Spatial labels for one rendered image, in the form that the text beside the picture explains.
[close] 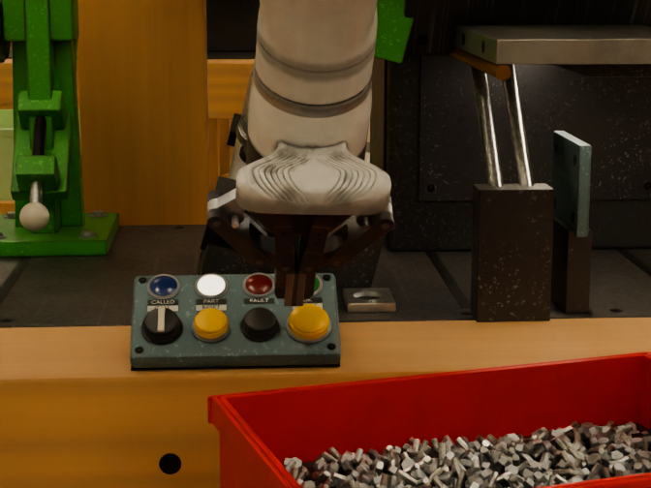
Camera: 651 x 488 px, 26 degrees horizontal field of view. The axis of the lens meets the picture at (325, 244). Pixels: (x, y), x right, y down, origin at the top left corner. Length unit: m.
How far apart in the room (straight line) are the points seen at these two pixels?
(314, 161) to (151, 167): 0.76
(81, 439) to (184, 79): 0.64
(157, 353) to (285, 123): 0.24
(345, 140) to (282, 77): 0.06
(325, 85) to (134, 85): 0.78
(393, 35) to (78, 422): 0.43
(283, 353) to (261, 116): 0.22
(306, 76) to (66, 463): 0.36
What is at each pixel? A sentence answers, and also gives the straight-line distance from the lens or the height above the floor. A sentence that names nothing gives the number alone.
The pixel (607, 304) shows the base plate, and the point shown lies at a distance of 1.21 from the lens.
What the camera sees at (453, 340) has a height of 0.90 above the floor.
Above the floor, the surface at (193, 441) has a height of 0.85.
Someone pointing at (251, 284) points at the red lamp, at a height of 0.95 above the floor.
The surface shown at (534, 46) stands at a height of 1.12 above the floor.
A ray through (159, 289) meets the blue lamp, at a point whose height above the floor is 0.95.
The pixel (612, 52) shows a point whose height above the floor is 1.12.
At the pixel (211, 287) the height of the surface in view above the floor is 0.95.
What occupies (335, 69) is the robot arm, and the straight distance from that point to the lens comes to 0.81.
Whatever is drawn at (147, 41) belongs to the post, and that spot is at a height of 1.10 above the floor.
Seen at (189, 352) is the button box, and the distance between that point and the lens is 1.00.
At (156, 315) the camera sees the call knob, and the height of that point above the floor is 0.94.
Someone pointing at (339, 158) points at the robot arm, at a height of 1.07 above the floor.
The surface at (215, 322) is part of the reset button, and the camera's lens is 1.00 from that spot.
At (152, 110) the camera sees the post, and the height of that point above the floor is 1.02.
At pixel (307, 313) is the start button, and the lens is 1.01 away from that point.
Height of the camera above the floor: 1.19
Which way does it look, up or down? 12 degrees down
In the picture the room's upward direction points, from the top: straight up
